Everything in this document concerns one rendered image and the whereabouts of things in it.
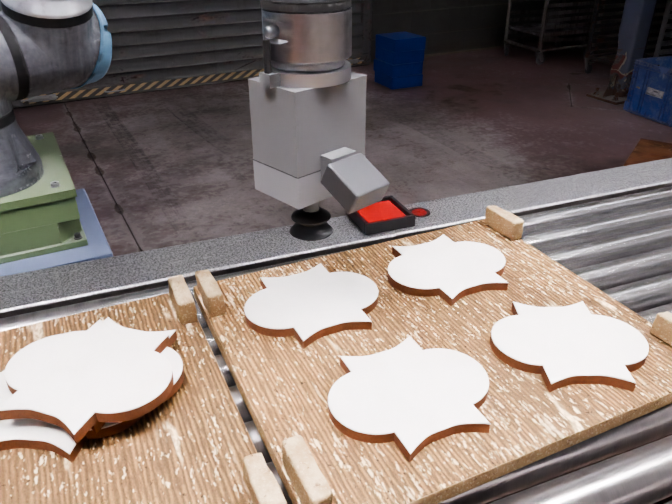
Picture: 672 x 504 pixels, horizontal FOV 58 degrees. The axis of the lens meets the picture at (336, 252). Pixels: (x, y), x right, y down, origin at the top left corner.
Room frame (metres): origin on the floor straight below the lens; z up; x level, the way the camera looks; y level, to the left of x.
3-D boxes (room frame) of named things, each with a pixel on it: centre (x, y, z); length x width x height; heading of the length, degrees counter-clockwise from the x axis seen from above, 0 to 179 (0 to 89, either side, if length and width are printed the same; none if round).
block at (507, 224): (0.71, -0.22, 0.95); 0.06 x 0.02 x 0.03; 25
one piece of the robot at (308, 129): (0.52, 0.01, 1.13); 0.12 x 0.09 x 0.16; 44
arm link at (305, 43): (0.53, 0.03, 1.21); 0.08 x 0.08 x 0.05
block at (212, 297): (0.54, 0.13, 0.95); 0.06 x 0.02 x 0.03; 25
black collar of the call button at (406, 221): (0.78, -0.06, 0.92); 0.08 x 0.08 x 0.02; 22
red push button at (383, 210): (0.78, -0.06, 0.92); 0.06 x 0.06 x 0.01; 22
